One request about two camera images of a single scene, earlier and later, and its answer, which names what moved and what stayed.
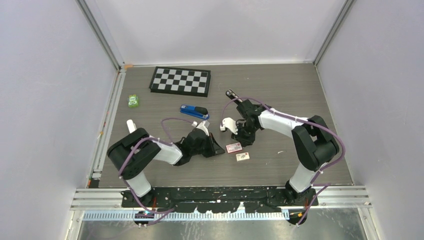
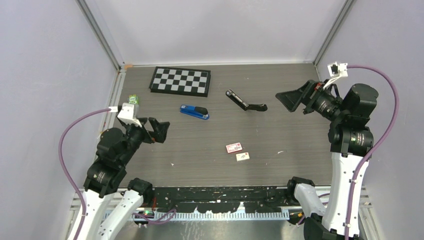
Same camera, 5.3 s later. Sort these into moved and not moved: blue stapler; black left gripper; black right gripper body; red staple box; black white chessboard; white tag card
Moved: black left gripper; black right gripper body
Not moved: blue stapler; red staple box; white tag card; black white chessboard
